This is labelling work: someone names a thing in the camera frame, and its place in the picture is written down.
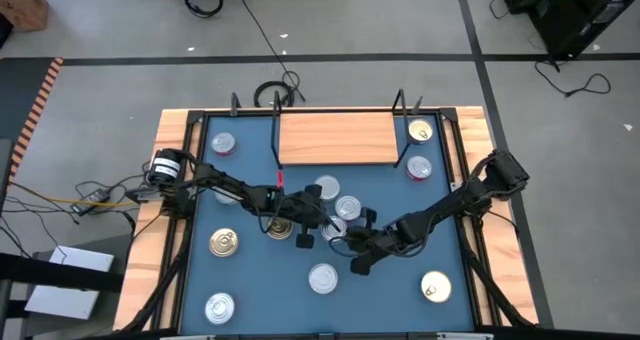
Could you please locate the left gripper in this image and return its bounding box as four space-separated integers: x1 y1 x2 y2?
277 182 348 250

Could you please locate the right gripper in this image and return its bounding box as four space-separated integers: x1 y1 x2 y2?
329 208 409 276

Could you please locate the red seafood can silver lid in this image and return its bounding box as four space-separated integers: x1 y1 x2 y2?
334 194 363 222
203 292 236 326
210 131 238 158
405 154 434 183

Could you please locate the blue seafood can gold lid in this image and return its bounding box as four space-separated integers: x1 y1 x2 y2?
419 270 453 304
265 215 295 241
406 117 435 146
208 227 240 259

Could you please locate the blue table mat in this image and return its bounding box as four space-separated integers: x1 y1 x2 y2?
179 113 476 334

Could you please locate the black power adapter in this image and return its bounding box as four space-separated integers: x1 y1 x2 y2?
69 188 112 216

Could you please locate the black desk bar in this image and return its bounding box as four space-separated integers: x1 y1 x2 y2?
0 252 126 294

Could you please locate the white flat panel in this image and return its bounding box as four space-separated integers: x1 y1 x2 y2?
23 244 116 321

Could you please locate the black computer case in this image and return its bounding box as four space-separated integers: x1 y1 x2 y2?
502 0 640 61

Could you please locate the dark floor mat striped edge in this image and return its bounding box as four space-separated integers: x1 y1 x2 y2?
0 57 65 181

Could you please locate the brown cardboard box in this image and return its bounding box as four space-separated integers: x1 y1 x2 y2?
0 0 50 33

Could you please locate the coiled black cable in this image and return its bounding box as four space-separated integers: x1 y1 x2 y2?
253 79 296 109

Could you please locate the black metal table frame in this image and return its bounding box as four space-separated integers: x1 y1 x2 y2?
117 92 539 340

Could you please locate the long black floor cable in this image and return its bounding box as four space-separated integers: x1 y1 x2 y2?
237 0 307 104

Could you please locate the black cable loop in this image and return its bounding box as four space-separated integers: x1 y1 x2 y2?
182 0 225 19

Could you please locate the black floor cable with plug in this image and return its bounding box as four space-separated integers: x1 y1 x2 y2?
533 59 612 99

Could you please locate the yellow cable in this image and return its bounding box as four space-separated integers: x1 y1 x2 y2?
8 179 146 209

